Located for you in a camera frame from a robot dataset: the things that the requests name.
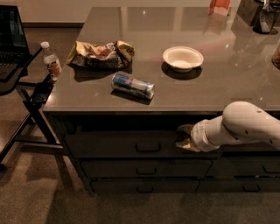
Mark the white paper bowl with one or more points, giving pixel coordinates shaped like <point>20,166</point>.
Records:
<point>182,59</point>

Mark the dark grey counter cabinet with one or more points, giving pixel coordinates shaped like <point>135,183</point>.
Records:
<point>237,66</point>

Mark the blue silver energy drink can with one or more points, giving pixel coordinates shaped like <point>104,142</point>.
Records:
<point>133,86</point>

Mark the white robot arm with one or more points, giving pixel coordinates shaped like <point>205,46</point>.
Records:
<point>241,122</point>

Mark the black laptop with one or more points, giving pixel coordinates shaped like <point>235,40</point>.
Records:
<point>14,50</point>

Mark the clear plastic water bottle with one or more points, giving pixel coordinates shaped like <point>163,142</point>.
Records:
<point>51,61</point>

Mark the brown jar at edge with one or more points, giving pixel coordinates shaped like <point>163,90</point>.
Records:
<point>276,57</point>

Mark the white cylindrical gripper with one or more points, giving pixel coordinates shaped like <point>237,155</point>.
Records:
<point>199,135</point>

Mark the crumpled chip bag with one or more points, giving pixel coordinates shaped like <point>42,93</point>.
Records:
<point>113,55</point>

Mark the dark glass vessel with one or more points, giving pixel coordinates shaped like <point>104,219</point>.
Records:
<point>265,17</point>

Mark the orange carton box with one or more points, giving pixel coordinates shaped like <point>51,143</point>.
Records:
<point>220,7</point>

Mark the dark grey drawer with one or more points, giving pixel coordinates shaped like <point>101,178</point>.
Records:
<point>249,147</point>
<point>145,185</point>
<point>129,144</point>
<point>239,185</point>
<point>145,168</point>
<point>230,167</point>

